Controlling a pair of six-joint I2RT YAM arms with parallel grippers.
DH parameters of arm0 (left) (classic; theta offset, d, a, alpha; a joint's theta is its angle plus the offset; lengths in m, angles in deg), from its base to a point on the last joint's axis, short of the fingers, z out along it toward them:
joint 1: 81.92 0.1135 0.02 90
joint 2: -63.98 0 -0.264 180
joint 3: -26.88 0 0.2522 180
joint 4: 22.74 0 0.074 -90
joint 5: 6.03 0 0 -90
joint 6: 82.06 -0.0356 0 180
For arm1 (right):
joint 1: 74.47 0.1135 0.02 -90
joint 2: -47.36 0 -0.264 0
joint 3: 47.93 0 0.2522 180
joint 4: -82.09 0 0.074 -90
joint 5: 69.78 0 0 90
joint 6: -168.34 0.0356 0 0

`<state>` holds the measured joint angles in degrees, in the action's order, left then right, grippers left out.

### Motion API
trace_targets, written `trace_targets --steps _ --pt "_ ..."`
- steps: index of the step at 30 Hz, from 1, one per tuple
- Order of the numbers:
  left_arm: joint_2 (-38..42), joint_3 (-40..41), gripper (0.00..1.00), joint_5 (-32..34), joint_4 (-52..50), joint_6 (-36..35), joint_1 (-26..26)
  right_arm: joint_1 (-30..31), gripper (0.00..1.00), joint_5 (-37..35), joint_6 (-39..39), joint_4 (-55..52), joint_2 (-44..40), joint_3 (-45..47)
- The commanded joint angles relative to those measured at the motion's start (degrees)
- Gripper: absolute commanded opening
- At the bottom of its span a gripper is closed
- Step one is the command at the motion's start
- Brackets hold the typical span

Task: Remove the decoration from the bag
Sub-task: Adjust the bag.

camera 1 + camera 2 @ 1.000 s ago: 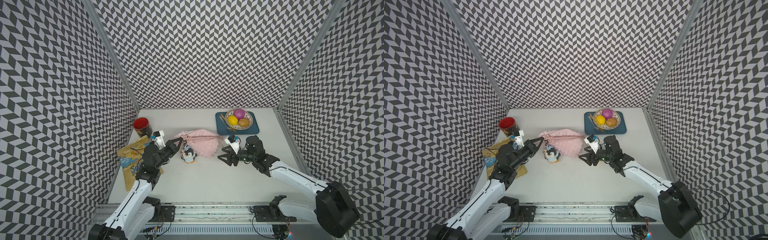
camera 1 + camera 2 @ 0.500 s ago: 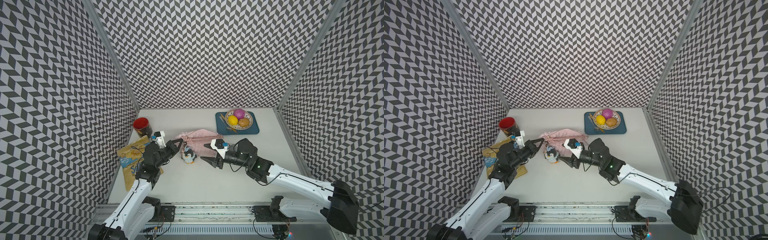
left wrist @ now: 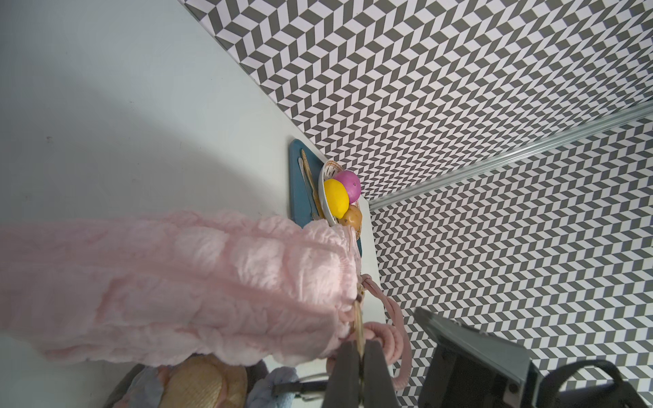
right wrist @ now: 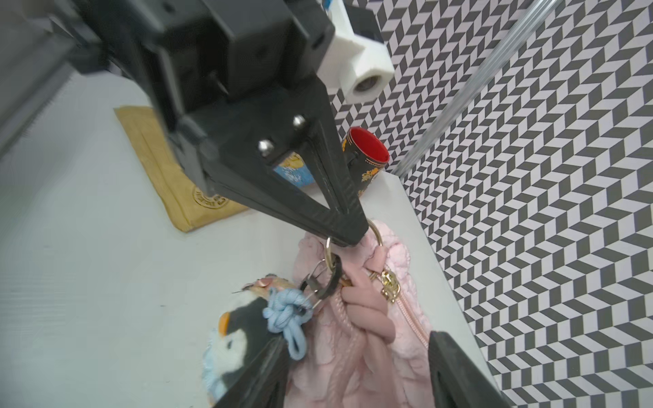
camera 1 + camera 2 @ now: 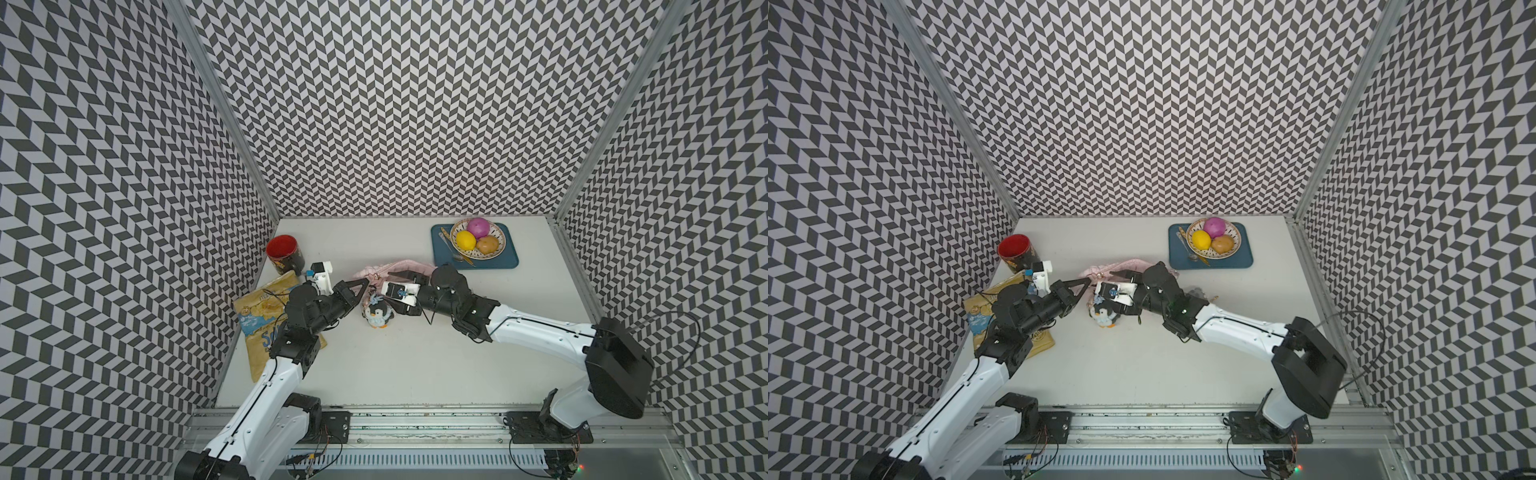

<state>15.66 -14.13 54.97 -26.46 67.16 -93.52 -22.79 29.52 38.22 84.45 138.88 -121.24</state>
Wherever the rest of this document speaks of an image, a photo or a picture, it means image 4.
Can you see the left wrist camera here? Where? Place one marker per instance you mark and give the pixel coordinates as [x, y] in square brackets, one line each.
[357, 61]

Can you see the red black cup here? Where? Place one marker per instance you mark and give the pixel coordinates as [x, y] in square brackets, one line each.
[365, 155]

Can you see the chips bag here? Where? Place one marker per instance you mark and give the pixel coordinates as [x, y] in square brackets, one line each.
[294, 170]

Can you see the penguin plush keychain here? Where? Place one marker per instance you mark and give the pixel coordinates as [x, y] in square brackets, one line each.
[271, 306]

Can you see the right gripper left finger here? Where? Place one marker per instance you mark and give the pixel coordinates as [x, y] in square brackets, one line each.
[264, 382]

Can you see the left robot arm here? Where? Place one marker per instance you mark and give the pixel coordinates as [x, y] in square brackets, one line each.
[34, 48]

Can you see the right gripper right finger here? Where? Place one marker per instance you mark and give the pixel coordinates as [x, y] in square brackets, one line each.
[456, 381]

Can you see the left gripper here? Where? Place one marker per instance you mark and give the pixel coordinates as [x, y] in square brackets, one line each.
[222, 76]

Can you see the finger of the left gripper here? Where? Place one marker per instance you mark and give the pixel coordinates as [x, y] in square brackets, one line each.
[232, 166]
[319, 146]

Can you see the pink knitted bag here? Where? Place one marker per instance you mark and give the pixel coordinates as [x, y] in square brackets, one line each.
[368, 343]

